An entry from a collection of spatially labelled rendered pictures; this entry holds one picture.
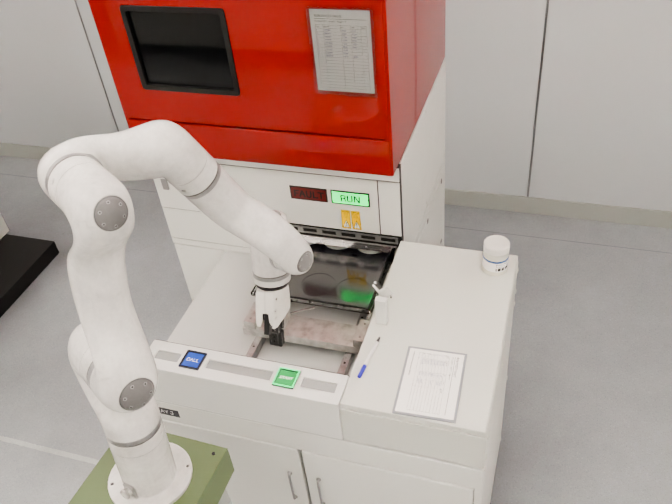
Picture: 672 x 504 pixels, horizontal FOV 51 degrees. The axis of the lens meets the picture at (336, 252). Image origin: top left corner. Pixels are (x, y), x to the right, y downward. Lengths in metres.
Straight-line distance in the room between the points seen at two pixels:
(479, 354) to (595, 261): 1.86
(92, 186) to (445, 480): 1.13
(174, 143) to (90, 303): 0.32
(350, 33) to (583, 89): 1.87
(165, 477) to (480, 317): 0.87
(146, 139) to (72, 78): 3.21
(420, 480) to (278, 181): 0.94
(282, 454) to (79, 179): 1.05
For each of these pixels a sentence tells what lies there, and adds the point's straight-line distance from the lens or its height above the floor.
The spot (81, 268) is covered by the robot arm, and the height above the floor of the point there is 1.55.
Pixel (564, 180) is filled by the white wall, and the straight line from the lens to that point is 3.72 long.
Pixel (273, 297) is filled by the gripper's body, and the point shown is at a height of 1.26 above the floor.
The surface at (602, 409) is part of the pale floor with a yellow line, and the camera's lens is 2.98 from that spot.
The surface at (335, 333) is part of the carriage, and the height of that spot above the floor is 0.88.
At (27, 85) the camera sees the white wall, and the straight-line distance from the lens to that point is 4.70.
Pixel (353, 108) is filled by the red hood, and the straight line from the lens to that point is 1.85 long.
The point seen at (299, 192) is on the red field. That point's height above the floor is 1.10.
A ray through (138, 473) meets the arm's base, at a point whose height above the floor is 1.02.
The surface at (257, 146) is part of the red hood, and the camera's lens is 2.02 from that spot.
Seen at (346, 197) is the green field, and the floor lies 1.10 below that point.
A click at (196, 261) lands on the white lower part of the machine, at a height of 0.75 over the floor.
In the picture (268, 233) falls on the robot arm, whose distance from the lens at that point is 1.40.
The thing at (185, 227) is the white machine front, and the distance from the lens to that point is 2.43.
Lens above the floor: 2.32
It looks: 40 degrees down
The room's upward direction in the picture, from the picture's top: 7 degrees counter-clockwise
